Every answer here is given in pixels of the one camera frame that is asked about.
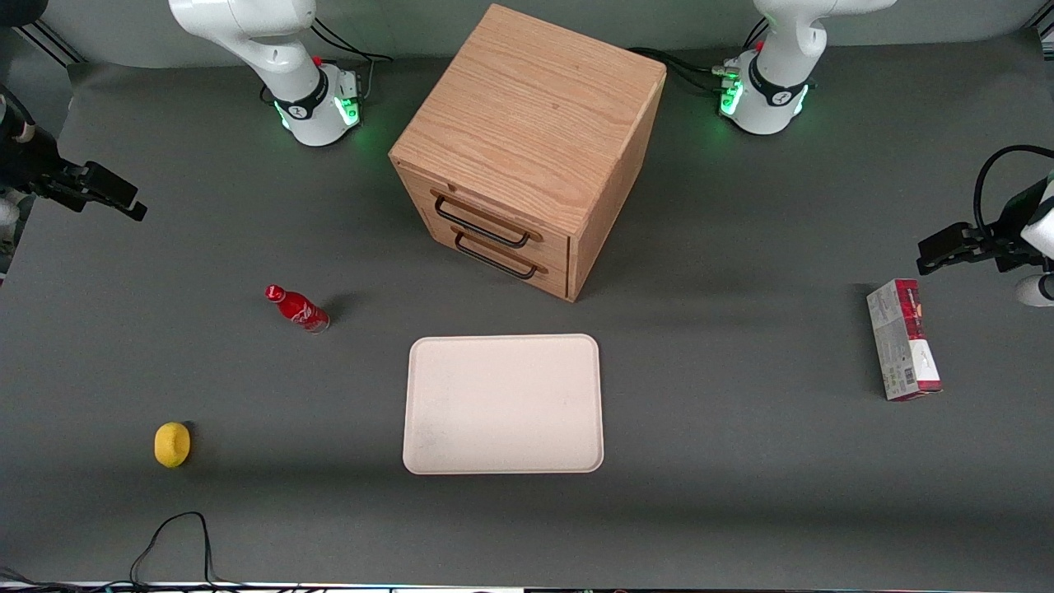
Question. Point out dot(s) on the yellow lemon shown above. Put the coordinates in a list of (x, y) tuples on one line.
[(172, 445)]

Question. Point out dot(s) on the oak wood drawer cabinet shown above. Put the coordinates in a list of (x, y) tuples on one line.
[(535, 115)]

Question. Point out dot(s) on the aluminium frame rail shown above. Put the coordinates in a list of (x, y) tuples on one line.
[(1044, 33), (49, 43)]

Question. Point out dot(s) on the grey and red carton box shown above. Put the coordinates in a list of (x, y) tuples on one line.
[(902, 342)]

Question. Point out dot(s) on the beige rectangular tray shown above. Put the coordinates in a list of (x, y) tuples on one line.
[(502, 403)]

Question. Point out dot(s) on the red cola bottle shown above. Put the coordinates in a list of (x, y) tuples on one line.
[(298, 307)]

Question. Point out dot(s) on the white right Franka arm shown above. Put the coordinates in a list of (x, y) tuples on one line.
[(272, 49)]

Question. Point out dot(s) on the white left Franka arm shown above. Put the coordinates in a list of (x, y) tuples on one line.
[(778, 91)]

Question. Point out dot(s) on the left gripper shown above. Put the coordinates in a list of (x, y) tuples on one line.
[(999, 240)]

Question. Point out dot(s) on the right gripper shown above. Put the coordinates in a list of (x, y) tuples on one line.
[(34, 167)]

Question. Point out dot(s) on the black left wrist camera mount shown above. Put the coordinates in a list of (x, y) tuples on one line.
[(1009, 235)]

